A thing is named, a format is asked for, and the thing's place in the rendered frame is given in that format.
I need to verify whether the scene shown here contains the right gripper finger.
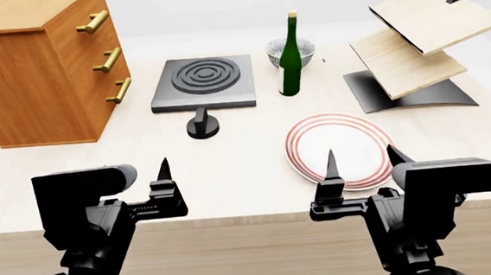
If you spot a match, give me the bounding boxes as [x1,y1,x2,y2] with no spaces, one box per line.
[385,141,417,174]
[314,147,347,202]

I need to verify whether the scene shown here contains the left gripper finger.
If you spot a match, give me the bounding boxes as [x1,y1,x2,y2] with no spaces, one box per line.
[146,156,178,204]

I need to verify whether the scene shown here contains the black stove knob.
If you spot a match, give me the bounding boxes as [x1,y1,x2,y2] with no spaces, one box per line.
[184,106,221,142]

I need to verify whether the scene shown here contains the grey square stove base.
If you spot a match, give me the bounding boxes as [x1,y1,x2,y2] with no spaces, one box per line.
[148,53,258,116]

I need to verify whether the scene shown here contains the white plate with red rings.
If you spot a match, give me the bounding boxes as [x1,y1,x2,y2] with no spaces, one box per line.
[282,108,400,197]

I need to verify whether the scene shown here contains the black curved rack stand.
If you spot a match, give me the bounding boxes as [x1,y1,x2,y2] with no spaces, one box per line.
[341,61,481,117]

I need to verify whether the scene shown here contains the light wood rack shelf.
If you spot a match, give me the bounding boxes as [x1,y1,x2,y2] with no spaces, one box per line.
[348,22,470,104]
[367,0,491,61]

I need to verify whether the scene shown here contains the dark ringed burner coil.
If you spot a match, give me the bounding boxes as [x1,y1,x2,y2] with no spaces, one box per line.
[169,55,244,95]

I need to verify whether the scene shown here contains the green wine bottle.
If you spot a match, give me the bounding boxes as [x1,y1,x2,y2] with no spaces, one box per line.
[272,9,306,99]

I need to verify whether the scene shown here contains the patterned ceramic bowl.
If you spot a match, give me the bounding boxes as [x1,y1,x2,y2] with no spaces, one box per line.
[264,35,319,73]

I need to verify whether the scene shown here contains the wooden drawer cabinet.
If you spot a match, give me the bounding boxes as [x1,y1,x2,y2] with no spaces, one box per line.
[0,0,137,150]

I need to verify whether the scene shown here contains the black right camera box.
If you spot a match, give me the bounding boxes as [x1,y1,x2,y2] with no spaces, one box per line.
[390,154,491,246]

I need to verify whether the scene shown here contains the brass drawer handle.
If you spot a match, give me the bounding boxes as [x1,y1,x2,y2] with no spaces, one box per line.
[90,46,124,75]
[104,75,134,106]
[74,10,112,35]

